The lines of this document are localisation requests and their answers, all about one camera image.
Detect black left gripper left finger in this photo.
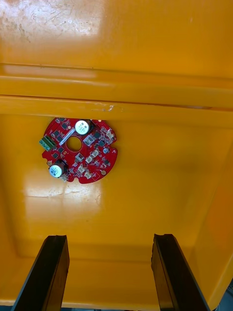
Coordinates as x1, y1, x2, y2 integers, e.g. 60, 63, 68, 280
10, 234, 70, 311

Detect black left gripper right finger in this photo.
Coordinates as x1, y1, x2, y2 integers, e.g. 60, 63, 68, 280
150, 233, 211, 311

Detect round red circuit board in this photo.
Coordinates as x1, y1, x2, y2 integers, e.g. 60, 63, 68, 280
38, 117, 119, 185

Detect yellow-orange plastic bin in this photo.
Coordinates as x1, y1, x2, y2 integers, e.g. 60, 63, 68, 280
0, 0, 233, 109
0, 95, 233, 311

